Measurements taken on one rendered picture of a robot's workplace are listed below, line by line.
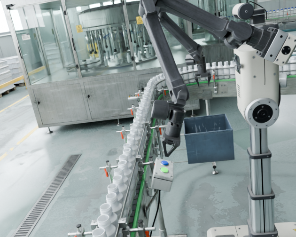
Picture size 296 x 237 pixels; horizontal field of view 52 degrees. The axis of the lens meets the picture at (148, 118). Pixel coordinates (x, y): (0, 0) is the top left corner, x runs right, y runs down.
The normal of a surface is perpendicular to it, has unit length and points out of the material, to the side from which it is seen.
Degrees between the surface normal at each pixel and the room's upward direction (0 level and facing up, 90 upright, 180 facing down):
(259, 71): 90
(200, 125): 90
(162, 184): 90
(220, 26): 61
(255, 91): 101
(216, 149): 90
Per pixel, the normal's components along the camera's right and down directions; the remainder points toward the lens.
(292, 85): -0.39, 0.36
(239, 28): 0.11, -0.14
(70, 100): -0.08, 0.34
